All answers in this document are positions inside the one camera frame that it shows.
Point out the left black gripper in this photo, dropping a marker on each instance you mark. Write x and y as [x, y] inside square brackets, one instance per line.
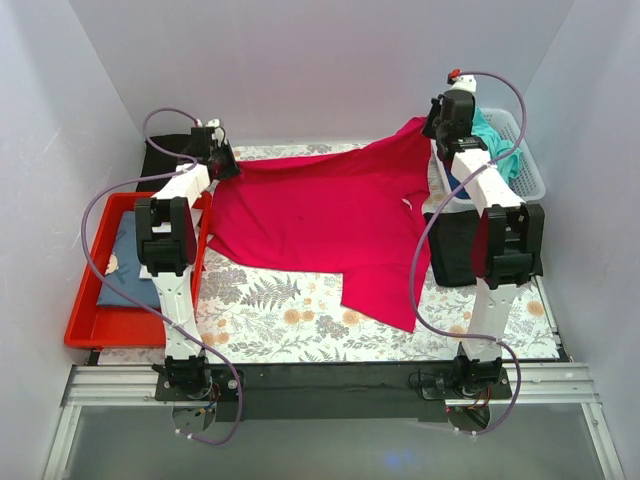
[226, 163]

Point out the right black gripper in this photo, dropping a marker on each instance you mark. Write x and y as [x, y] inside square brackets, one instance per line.
[433, 126]

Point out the red t shirt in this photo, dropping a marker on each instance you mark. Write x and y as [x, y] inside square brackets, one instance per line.
[357, 214]

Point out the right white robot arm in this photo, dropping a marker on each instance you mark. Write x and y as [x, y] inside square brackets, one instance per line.
[478, 364]

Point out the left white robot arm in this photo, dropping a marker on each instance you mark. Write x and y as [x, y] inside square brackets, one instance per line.
[185, 361]

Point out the dark blue t shirt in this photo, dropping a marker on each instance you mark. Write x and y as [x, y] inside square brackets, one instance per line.
[454, 183]

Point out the teal t shirt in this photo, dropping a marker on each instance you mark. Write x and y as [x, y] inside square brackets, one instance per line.
[509, 166]

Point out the black cloth back left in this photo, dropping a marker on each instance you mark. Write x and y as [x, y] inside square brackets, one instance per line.
[156, 163]

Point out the black cloth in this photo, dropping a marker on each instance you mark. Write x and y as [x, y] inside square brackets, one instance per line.
[156, 163]
[450, 250]

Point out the black cloth right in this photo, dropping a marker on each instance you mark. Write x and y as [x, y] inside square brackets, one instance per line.
[450, 250]

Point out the white plastic basket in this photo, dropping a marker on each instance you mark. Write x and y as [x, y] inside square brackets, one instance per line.
[528, 185]

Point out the folded blue t shirt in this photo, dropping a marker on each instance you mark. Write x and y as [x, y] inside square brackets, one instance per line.
[123, 269]

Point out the floral patterned mat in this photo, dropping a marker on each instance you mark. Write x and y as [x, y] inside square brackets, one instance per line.
[262, 316]

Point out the red plastic tray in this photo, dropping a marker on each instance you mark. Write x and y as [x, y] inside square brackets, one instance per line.
[100, 317]

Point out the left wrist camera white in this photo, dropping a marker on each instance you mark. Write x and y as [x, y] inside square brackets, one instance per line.
[213, 123]

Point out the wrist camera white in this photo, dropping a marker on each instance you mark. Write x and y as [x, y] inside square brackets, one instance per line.
[466, 83]
[213, 123]

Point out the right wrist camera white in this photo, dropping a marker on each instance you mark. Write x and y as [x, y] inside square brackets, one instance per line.
[466, 83]

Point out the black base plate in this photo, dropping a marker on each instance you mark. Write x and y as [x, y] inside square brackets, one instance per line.
[347, 390]

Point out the aluminium frame rail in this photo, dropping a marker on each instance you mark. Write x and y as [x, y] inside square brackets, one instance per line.
[136, 385]

